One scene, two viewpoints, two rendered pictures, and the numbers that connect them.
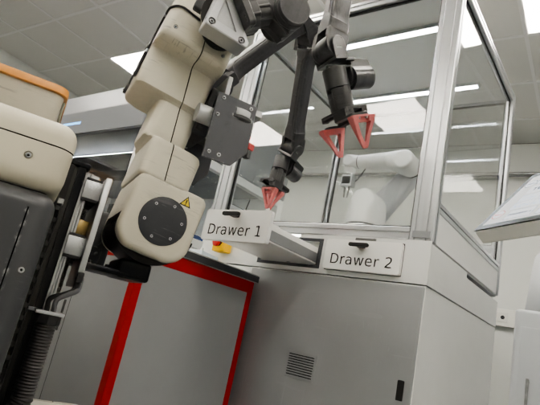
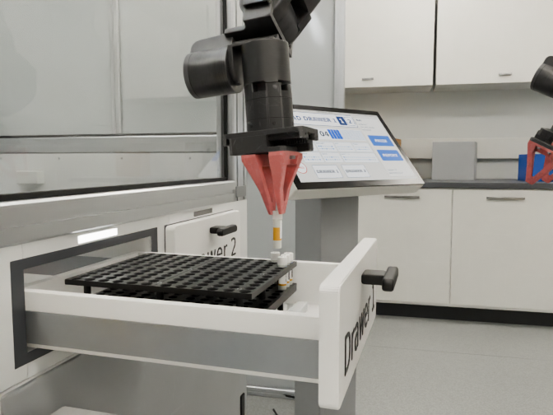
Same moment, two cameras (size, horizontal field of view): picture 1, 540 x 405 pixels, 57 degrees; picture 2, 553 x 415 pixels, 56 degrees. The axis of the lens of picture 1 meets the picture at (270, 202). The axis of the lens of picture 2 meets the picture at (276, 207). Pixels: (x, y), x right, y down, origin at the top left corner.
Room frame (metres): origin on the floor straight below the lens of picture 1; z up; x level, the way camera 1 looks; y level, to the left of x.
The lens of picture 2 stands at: (1.94, 0.59, 1.03)
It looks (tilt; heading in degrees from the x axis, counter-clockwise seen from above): 5 degrees down; 248
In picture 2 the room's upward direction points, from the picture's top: straight up
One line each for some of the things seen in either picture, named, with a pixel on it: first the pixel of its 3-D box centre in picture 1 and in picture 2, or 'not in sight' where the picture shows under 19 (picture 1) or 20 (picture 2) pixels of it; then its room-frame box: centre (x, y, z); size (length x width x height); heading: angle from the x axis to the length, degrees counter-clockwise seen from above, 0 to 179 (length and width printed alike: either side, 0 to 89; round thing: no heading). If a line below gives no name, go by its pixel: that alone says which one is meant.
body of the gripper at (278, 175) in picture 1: (276, 179); (269, 116); (1.71, -0.01, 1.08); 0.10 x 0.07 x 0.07; 137
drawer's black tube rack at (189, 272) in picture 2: not in sight; (190, 295); (1.80, -0.03, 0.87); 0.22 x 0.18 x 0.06; 141
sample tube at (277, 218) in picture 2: not in sight; (277, 229); (1.70, 0.00, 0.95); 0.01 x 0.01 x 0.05
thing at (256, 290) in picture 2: not in sight; (269, 277); (1.72, 0.03, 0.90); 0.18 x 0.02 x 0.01; 51
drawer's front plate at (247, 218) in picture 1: (236, 226); (354, 304); (1.65, 0.09, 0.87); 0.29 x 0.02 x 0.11; 51
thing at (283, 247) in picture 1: (271, 245); (183, 298); (1.81, -0.04, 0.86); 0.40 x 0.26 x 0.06; 141
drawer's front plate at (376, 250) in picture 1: (362, 256); (208, 246); (1.70, -0.35, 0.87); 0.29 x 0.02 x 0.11; 51
